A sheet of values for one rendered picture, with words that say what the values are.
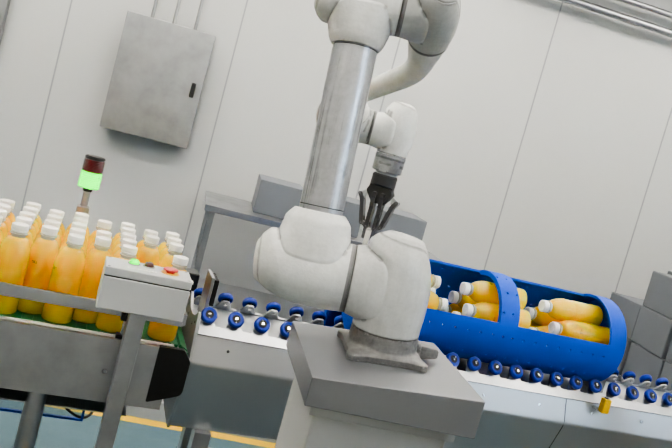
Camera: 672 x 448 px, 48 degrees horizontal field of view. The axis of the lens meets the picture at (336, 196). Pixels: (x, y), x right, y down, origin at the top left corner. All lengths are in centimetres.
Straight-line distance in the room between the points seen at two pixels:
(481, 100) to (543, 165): 73
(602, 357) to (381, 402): 116
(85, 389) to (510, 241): 453
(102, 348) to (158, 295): 23
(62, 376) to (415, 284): 89
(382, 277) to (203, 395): 74
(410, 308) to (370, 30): 61
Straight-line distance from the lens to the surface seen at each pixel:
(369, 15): 166
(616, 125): 635
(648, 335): 560
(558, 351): 245
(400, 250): 161
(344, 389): 151
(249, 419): 221
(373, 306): 162
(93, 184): 241
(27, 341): 195
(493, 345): 234
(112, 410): 192
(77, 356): 195
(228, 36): 551
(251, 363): 210
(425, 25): 169
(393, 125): 215
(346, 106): 164
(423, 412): 156
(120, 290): 179
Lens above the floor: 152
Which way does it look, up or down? 5 degrees down
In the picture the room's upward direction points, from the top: 15 degrees clockwise
